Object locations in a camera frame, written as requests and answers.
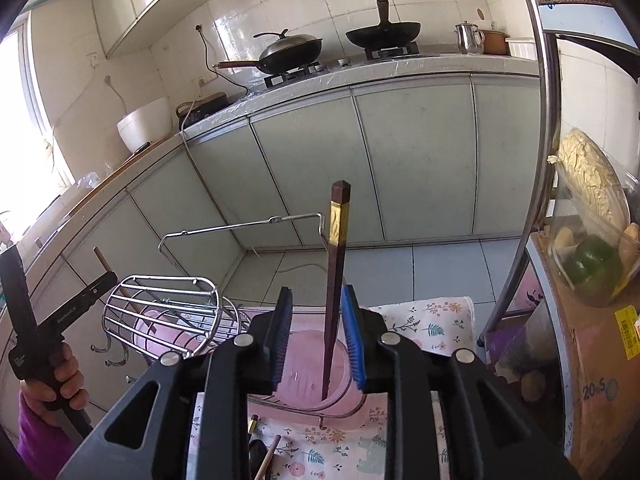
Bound pink cup left side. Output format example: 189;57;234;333
131;310;202;360

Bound pink cup right side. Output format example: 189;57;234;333
274;330;352;411

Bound green bell pepper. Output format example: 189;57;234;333
564;234;623;307

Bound kitchen counter cabinets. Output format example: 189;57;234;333
0;54;544;430

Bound person's left hand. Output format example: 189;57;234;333
19;341;90;428

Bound black appliance on counter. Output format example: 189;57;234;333
175;92;230;129

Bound clear plastic container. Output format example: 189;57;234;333
546;162;639;307

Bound chrome shelf pole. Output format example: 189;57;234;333
476;0;561;346

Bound pink drip tray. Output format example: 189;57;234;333
247;307;386;431

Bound black plastic spoon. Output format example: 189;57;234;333
248;439;268;479

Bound upper wall cabinets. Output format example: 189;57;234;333
92;0;186;58

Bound floral bear tablecloth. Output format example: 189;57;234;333
186;296;476;480

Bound gas stove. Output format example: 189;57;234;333
264;41;421;89

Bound white rice cooker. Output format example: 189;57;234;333
117;96;174;154

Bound brown pot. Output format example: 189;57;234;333
482;30;510;56

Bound pink cup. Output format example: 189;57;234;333
131;310;202;360
274;330;352;411

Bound dark chopstick with gold band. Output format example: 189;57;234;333
321;180;350;400

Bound purple sleeve forearm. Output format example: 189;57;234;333
17;394;76;480

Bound napa cabbage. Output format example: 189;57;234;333
547;128;630;231

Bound light wooden chopstick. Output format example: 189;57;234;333
92;246;158;334
254;434;281;480

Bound black wok with handle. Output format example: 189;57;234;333
346;0;422;50

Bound cardboard box on shelf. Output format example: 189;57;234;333
526;232;639;479

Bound black wok with lid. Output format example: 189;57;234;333
215;29;322;75

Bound steel kettle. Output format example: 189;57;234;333
454;21;485;54

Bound metal wire utensil rack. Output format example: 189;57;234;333
89;211;371;428

